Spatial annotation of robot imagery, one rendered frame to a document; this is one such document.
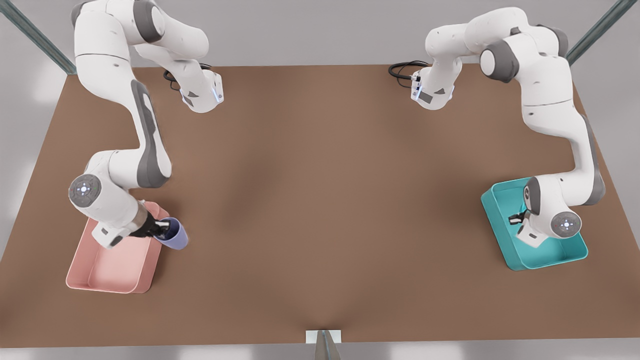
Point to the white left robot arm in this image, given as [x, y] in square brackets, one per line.
[545, 80]

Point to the pink plastic box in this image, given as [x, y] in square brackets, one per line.
[112, 260]

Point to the silver frame post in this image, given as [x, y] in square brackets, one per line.
[37, 35]
[597, 30]
[326, 346]

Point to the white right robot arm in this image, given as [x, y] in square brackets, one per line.
[100, 55]

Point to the lavender blue cup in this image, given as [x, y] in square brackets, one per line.
[172, 234]

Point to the teal plastic box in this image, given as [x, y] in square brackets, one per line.
[535, 252]

